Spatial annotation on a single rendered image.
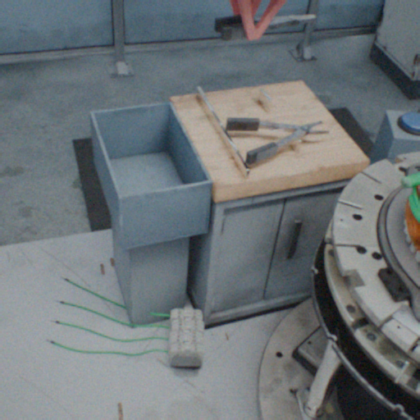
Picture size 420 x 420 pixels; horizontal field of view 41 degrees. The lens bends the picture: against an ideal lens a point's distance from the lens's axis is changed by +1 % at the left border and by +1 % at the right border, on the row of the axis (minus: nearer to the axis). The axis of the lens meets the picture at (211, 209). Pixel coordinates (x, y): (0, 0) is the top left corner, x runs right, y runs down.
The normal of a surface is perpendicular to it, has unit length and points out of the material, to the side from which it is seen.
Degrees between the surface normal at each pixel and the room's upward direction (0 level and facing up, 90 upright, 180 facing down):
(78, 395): 0
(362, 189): 0
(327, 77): 0
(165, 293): 90
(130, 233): 90
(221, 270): 90
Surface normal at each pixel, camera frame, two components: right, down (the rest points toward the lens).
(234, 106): 0.07, -0.72
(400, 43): -0.92, 0.09
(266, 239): 0.33, 0.67
